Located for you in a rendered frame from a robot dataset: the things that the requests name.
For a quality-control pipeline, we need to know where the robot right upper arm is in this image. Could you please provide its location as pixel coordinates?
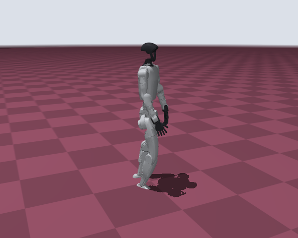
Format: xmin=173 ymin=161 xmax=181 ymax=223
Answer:
xmin=138 ymin=68 xmax=149 ymax=100

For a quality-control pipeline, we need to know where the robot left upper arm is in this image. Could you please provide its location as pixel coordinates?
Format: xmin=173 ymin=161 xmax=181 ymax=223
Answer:
xmin=156 ymin=65 xmax=163 ymax=93

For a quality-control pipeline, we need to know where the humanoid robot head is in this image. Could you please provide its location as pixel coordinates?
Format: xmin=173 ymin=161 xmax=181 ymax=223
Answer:
xmin=141 ymin=43 xmax=158 ymax=66

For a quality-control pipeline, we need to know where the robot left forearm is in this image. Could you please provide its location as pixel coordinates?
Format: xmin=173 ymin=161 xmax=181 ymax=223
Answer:
xmin=157 ymin=91 xmax=168 ymax=110

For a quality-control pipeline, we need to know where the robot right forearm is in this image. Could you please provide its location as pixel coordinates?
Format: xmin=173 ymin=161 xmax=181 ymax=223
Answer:
xmin=144 ymin=94 xmax=158 ymax=123

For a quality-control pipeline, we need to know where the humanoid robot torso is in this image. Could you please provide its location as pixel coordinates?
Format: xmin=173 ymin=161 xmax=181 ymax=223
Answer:
xmin=138 ymin=63 xmax=159 ymax=118

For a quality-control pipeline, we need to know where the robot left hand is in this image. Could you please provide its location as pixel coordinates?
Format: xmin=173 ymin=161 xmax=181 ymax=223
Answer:
xmin=162 ymin=105 xmax=168 ymax=125

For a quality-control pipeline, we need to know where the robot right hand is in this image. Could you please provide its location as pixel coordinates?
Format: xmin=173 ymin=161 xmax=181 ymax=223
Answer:
xmin=151 ymin=116 xmax=168 ymax=136

